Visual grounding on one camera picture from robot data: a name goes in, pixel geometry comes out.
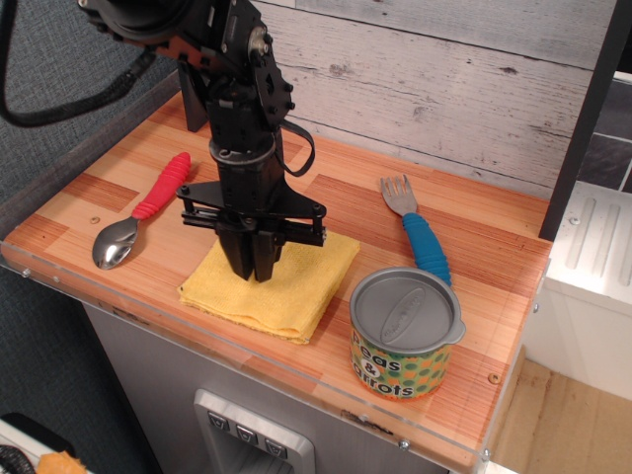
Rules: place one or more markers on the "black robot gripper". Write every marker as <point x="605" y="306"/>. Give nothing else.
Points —
<point x="251" y="196"/>

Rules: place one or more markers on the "yellow cloth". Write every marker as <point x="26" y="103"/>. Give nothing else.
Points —
<point x="290" y="305"/>

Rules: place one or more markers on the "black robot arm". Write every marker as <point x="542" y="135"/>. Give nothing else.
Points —
<point x="226" y="52"/>

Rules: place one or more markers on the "peas and carrots toy can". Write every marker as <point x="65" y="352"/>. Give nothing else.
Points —
<point x="404" y="324"/>

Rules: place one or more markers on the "silver dispenser panel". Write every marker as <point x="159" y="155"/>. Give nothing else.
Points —
<point x="241" y="441"/>

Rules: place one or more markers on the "orange object at corner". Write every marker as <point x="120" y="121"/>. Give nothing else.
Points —
<point x="60" y="463"/>

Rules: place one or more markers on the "white toy sink unit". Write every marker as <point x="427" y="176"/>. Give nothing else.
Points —
<point x="580" y="325"/>

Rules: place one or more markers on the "red handled metal spoon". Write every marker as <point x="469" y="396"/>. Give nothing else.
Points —
<point x="115" y="241"/>

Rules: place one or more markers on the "dark left post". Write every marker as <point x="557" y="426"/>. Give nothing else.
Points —
<point x="195" y="106"/>

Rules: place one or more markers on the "dark post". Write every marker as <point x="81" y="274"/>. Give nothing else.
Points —
<point x="195" y="106"/>
<point x="605" y="67"/>

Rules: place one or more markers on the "blue handled metal fork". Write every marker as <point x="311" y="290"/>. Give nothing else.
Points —
<point x="427" y="251"/>

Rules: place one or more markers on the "dark right post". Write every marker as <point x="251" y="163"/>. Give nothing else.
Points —
<point x="605" y="67"/>

